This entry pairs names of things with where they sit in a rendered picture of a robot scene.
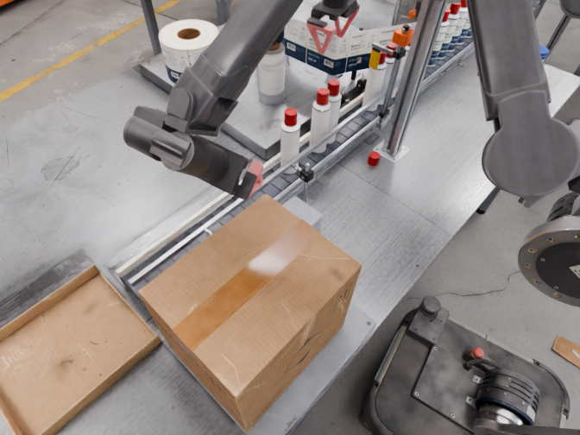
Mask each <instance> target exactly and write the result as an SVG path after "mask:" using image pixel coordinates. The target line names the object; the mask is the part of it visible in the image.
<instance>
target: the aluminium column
mask: <svg viewBox="0 0 580 435"><path fill-rule="evenodd" d="M448 2H449V0H443V1H441V2H439V1H437V0H423V1H422V4H421V7H420V11H419V16H418V20H417V22H416V26H415V30H414V32H413V38H412V41H411V45H410V48H409V51H408V55H407V60H406V64H405V67H404V70H403V73H402V77H401V80H400V86H399V89H398V92H397V96H396V99H395V102H394V108H393V111H392V115H391V117H390V121H389V125H388V130H387V134H386V136H385V140H384V143H383V146H382V150H384V151H386V152H387V153H389V154H391V155H392V156H394V155H395V154H396V153H397V152H399V151H400V149H401V146H402V143H403V141H404V138H405V135H406V132H407V128H408V124H409V122H410V119H411V116H412V114H413V109H414V106H415V104H416V100H417V97H418V95H419V90H420V87H421V85H422V82H423V79H424V77H425V73H426V68H427V66H428V63H429V60H430V58H431V55H432V50H433V47H434V44H435V41H436V39H437V36H438V31H439V29H440V26H441V23H442V20H443V17H444V13H445V10H446V7H447V4H448Z"/></svg>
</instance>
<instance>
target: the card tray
mask: <svg viewBox="0 0 580 435"><path fill-rule="evenodd" d="M161 342H162V340H161V338H160V337H159V335H158V334H155V333H154V331H153V330H152V329H151V328H150V327H149V326H148V325H147V323H146V322H145V321H144V320H143V319H142V318H141V317H140V316H139V314H138V313H137V312H136V311H135V310H134V309H133V308H132V307H131V305H130V304H129V303H128V302H127V301H126V300H125V299H124V298H123V296H122V295H121V294H120V293H119V292H118V291H117V290H116V289H115V288H114V287H113V286H112V285H111V284H110V283H109V282H108V280H107V279H106V278H105V277H104V276H103V275H102V274H101V273H100V271H99V270H98V268H97V266H96V265H95V264H93V265H91V266H90V267H89V268H88V269H86V270H85V271H83V272H82V273H80V274H79V275H77V276H76V277H74V278H73V279H71V280H70V281H68V282H67V283H66V284H65V285H63V286H62V287H60V288H58V289H57V290H55V291H54V292H53V293H51V294H49V295H48V296H47V297H46V298H44V299H42V300H41V301H40V302H38V303H37V304H35V305H34V306H32V307H30V308H29V309H28V310H27V311H26V312H24V313H22V314H21V315H19V316H18V317H16V318H15V319H13V320H12V321H10V322H9V323H8V324H6V325H5V326H3V327H2V328H1V329H0V414H1V415H2V417H3V419H4V421H5V423H6V424H7V426H8V428H9V429H10V431H11V432H12V434H13V435H54V434H55V433H57V432H58V431H59V430H60V429H61V428H62V427H64V426H65V425H66V424H67V423H68V422H70V421H71V420H72V419H73V418H74V417H76V416H77V415H78V414H79V413H80V412H81V411H83V410H84V409H85V408H86V407H87V406H89V405H90V404H91V403H92V402H93V401H94V400H95V399H97V397H98V396H99V395H101V394H102V393H103V392H104V391H105V390H106V389H108V388H109V387H110V386H111V385H112V384H114V383H115V382H116V381H117V380H118V379H120V378H121V377H122V376H123V375H124V374H126V373H127V372H128V371H129V370H130V369H131V368H133V367H134V366H135V365H136V364H137V363H138V362H140V361H141V360H142V359H143V358H144V357H145V356H146V355H147V354H148V353H149V352H150V351H152V350H153V349H154V348H155V347H156V346H158V345H159V344H160V343H161Z"/></svg>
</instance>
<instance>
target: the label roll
mask: <svg viewBox="0 0 580 435"><path fill-rule="evenodd" d="M218 34H219V32H218V28H217V27H216V26H215V25H213V24H212V23H210V22H207V21H203V20H196V19H187V20H181V21H177V22H172V23H170V24H168V25H167V26H165V27H164V28H163V29H162V30H161V31H160V33H159V41H160V44H161V51H162V54H163V58H164V62H165V66H166V69H167V76H168V78H169V80H170V81H171V82H172V83H173V84H176V82H177V80H178V79H179V77H180V75H181V74H182V73H183V71H184V70H185V68H186V67H188V68H192V66H193V64H194V63H195V61H196V60H197V58H198V57H199V56H200V54H201V53H202V52H203V51H204V50H205V49H206V48H207V47H209V46H210V45H211V43H212V42H213V41H214V39H215V38H216V37H217V35H218Z"/></svg>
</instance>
